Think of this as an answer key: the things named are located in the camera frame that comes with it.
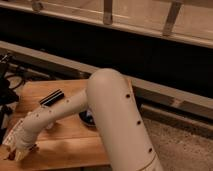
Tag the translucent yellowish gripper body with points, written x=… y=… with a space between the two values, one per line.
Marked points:
x=22 y=152

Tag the dried red chili pepper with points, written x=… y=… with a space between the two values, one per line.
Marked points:
x=11 y=154

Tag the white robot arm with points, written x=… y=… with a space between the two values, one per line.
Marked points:
x=111 y=102

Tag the black rectangular box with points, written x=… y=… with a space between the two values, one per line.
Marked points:
x=52 y=98

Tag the black bowl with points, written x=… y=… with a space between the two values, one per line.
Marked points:
x=87 y=118

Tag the black camera tripod stand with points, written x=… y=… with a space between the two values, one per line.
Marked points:
x=7 y=96

